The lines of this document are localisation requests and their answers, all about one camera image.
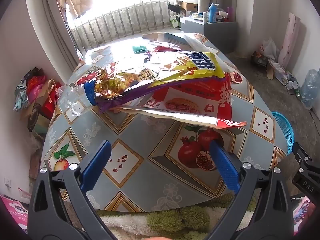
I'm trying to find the red plastic wrapper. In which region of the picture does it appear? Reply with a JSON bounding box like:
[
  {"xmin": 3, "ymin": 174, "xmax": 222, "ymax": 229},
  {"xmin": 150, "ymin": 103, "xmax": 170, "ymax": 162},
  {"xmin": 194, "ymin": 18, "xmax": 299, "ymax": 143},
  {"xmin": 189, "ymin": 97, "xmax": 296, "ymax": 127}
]
[{"xmin": 150, "ymin": 45, "xmax": 183, "ymax": 55}]

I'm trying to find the pile of colourful bags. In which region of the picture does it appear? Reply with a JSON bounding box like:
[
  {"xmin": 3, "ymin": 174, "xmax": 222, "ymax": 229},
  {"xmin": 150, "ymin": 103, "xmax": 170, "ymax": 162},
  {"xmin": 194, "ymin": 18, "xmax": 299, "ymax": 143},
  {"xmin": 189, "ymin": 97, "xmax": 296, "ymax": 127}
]
[{"xmin": 14, "ymin": 67, "xmax": 65, "ymax": 133}]

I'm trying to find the blue plastic wastebasket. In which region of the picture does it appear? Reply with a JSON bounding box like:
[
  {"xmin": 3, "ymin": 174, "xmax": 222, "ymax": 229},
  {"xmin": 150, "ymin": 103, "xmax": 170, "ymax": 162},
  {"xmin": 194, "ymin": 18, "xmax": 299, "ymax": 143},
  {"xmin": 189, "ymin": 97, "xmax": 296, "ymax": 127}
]
[{"xmin": 271, "ymin": 111, "xmax": 295, "ymax": 155}]

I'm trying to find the brown cardboard box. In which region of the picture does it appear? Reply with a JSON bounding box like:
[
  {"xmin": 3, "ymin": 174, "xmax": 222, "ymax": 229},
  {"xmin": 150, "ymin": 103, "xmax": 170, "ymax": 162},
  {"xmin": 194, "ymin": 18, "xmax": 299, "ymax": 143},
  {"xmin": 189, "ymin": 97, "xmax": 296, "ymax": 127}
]
[{"xmin": 181, "ymin": 1, "xmax": 199, "ymax": 12}]

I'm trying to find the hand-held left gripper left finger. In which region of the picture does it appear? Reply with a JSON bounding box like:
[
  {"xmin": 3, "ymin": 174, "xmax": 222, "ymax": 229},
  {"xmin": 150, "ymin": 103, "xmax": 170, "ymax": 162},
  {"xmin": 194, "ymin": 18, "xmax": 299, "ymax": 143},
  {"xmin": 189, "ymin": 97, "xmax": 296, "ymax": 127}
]
[{"xmin": 27, "ymin": 140, "xmax": 118, "ymax": 240}]

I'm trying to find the clear plastic bottle blue cap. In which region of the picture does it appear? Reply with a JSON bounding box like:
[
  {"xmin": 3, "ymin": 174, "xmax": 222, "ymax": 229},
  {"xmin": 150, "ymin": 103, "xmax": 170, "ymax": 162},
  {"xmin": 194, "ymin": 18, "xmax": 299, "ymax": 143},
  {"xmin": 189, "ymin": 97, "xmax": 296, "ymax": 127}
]
[{"xmin": 64, "ymin": 80, "xmax": 100, "ymax": 117}]

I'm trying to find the metal window railing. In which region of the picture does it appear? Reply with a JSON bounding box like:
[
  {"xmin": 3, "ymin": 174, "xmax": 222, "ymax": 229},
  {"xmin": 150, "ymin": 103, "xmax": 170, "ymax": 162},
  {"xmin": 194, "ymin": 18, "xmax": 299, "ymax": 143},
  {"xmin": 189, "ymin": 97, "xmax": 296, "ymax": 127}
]
[{"xmin": 66, "ymin": 0, "xmax": 173, "ymax": 53}]

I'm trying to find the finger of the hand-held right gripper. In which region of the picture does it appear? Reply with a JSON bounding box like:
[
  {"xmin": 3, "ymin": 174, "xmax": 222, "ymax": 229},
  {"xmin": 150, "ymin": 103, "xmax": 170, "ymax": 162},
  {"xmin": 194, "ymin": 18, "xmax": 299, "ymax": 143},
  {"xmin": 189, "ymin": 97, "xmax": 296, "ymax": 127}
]
[{"xmin": 291, "ymin": 141, "xmax": 314, "ymax": 167}]

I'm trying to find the fruit print tablecloth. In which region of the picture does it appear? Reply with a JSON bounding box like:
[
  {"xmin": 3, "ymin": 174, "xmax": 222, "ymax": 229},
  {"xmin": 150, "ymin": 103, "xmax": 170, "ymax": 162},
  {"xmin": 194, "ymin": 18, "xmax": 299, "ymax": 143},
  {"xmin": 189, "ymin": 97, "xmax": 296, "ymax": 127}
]
[{"xmin": 40, "ymin": 31, "xmax": 290, "ymax": 213}]

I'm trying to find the blue and white cardboard box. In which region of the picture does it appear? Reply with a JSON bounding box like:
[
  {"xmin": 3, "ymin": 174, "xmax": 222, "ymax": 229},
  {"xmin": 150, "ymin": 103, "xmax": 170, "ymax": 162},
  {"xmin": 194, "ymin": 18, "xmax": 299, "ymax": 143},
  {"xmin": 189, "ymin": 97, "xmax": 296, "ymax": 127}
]
[{"xmin": 142, "ymin": 32, "xmax": 193, "ymax": 47}]

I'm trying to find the green and white fuzzy clothing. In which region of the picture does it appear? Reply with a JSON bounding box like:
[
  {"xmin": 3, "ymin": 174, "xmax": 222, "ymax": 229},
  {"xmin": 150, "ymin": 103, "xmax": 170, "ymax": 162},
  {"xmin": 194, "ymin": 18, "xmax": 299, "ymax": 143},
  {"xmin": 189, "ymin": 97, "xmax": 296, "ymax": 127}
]
[{"xmin": 96, "ymin": 192, "xmax": 258, "ymax": 240}]

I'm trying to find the yellow snack bag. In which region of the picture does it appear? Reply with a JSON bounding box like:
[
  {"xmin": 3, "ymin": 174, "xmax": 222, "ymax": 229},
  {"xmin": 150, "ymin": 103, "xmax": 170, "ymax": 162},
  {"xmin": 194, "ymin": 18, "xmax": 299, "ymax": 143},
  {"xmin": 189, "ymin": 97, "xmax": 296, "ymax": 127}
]
[{"xmin": 94, "ymin": 51, "xmax": 227, "ymax": 114}]

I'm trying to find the pink printed bag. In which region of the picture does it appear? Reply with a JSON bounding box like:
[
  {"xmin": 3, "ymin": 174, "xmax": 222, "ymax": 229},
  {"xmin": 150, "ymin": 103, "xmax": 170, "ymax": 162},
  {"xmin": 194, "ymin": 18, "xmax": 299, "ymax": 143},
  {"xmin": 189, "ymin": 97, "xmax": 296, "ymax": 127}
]
[{"xmin": 0, "ymin": 194, "xmax": 29, "ymax": 233}]

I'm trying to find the green plastic bag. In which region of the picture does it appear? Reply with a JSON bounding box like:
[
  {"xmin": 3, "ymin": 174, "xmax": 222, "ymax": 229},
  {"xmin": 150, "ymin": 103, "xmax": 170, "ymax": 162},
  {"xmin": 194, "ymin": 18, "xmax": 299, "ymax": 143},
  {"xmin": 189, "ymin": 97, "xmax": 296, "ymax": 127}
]
[{"xmin": 132, "ymin": 44, "xmax": 148, "ymax": 55}]

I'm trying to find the pink rolled mat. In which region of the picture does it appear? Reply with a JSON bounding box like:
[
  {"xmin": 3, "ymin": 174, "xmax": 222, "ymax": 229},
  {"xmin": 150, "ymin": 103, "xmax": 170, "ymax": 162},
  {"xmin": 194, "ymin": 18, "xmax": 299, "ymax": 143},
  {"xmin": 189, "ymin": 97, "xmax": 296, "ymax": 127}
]
[{"xmin": 277, "ymin": 12, "xmax": 302, "ymax": 67}]

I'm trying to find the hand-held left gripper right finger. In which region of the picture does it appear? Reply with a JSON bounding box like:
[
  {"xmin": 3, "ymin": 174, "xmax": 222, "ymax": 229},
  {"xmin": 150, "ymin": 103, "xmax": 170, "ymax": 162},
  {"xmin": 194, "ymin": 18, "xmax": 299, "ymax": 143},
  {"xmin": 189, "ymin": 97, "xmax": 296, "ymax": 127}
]
[{"xmin": 202, "ymin": 139, "xmax": 294, "ymax": 240}]

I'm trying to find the red and white snack bag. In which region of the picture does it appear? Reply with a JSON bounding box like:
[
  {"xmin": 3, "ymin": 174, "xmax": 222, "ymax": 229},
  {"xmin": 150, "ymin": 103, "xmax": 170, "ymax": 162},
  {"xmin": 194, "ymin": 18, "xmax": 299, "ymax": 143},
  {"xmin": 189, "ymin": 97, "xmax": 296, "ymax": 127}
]
[{"xmin": 110, "ymin": 72, "xmax": 248, "ymax": 130}]

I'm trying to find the grey cabinet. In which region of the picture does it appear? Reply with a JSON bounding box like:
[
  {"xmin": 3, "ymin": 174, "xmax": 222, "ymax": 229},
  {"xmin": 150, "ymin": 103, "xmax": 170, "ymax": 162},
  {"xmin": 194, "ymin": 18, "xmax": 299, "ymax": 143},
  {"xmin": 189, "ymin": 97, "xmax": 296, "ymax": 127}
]
[{"xmin": 180, "ymin": 17, "xmax": 239, "ymax": 54}]

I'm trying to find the heap of floor clutter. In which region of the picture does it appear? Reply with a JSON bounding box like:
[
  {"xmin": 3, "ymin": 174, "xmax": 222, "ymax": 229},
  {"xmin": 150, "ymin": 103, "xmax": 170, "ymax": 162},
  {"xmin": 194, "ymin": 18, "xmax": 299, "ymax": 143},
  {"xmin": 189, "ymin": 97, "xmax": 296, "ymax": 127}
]
[{"xmin": 251, "ymin": 51, "xmax": 300, "ymax": 90}]

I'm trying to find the blue bottle white cap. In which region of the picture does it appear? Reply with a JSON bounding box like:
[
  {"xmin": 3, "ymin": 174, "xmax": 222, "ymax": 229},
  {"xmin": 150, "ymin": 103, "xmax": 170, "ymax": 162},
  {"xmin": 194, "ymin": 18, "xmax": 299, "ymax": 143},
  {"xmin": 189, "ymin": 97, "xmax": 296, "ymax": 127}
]
[{"xmin": 208, "ymin": 3, "xmax": 219, "ymax": 23}]

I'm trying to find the white plastic bag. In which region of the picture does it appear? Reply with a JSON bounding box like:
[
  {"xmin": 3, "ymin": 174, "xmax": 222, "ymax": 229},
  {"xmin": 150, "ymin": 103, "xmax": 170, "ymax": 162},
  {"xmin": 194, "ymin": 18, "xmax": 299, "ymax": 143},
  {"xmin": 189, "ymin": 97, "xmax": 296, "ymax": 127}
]
[{"xmin": 260, "ymin": 37, "xmax": 280, "ymax": 60}]

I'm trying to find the pink and white printed cloth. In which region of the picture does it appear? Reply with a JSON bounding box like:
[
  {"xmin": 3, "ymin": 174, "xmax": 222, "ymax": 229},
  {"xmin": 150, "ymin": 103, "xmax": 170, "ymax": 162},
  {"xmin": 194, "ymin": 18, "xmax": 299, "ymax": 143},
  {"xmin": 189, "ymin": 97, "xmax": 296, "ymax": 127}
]
[{"xmin": 291, "ymin": 196, "xmax": 317, "ymax": 228}]

